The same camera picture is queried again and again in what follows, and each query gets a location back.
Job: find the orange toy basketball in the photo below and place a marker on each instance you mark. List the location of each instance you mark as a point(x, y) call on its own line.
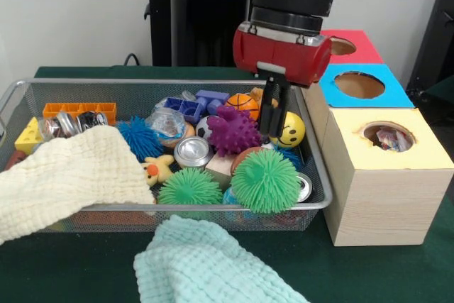
point(241, 106)

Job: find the multicolour patchwork print cloth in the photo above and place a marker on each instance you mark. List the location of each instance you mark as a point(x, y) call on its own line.
point(391, 140)

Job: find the green spiky ball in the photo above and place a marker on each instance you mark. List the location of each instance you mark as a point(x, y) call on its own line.
point(265, 180)
point(189, 187)

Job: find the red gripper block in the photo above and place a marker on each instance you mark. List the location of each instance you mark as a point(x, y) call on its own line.
point(280, 54)

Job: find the brown toy football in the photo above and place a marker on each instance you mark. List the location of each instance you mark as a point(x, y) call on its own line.
point(242, 156)

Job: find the silver drink can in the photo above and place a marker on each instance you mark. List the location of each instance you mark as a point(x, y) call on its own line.
point(305, 188)

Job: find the wooden box with three holes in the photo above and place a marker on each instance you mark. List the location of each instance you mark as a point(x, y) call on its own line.
point(383, 204)

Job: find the yellow duck plush toy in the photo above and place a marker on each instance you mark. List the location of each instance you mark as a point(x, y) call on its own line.
point(159, 169)

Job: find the cream knitted cloth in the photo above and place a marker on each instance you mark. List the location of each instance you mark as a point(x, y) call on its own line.
point(64, 179)

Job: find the purple spiky ball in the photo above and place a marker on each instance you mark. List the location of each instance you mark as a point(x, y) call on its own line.
point(234, 131)

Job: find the yellow smiley face ball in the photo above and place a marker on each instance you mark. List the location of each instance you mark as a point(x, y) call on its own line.
point(294, 133)

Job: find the blue spiky ball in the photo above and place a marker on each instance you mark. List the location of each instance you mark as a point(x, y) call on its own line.
point(140, 138)

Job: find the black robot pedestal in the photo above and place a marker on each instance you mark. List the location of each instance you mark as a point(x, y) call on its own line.
point(198, 19)

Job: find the orange plastic tray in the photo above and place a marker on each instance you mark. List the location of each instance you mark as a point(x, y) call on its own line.
point(78, 110)

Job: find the yellow cheese wedge toy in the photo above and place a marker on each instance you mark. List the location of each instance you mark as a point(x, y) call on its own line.
point(28, 136)

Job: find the mint green knitted cloth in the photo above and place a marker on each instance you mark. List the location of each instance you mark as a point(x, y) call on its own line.
point(206, 264)

